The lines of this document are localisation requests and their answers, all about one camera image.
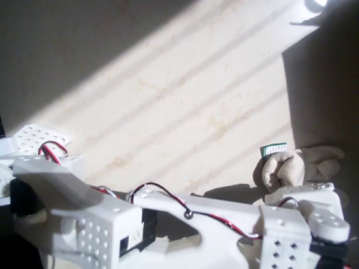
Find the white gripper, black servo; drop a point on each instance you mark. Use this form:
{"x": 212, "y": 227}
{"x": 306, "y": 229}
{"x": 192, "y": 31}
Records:
{"x": 304, "y": 195}

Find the beige fabric glove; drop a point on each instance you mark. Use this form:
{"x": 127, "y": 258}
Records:
{"x": 283, "y": 171}

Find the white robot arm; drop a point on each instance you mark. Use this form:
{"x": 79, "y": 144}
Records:
{"x": 238, "y": 207}

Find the green bordered label card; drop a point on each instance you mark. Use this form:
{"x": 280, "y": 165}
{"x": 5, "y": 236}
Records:
{"x": 273, "y": 148}

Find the white perforated plate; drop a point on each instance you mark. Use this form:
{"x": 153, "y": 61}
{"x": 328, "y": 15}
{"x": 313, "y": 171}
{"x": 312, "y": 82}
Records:
{"x": 33, "y": 137}

